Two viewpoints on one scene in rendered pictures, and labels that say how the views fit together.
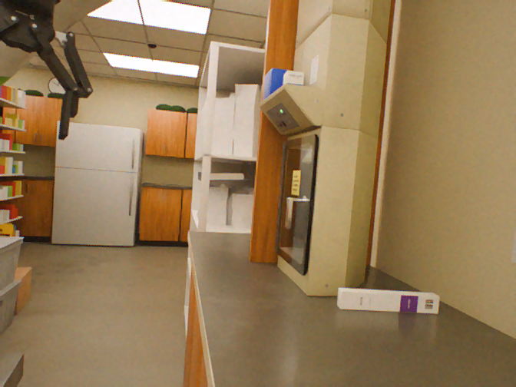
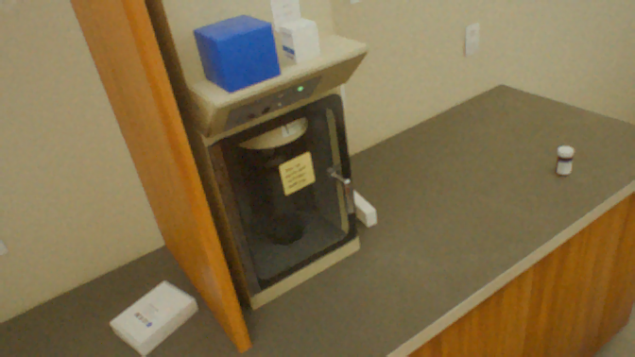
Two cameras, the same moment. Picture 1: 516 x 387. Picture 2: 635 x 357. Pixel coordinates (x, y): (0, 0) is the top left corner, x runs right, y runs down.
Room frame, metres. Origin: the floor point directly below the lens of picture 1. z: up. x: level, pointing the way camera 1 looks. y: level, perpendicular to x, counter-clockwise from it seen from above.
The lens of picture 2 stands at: (1.38, 0.78, 1.82)
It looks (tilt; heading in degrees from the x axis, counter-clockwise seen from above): 32 degrees down; 253
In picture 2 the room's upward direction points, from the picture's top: 9 degrees counter-clockwise
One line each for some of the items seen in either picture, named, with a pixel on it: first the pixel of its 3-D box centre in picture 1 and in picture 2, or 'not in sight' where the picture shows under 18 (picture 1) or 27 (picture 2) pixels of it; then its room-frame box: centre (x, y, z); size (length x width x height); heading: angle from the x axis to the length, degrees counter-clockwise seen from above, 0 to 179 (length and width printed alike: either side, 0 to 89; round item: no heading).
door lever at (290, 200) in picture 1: (295, 212); (343, 192); (1.06, -0.11, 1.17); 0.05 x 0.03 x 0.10; 102
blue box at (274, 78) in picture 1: (282, 87); (237, 52); (1.23, -0.05, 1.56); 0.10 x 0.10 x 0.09; 12
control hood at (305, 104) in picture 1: (286, 113); (285, 90); (1.16, -0.07, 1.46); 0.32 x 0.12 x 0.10; 12
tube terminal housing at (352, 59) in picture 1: (337, 162); (254, 125); (1.20, -0.25, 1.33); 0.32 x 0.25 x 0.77; 12
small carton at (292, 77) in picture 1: (292, 84); (300, 40); (1.11, -0.08, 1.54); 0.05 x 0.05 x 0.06; 9
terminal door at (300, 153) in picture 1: (294, 201); (295, 197); (1.17, -0.12, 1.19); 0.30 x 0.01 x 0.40; 12
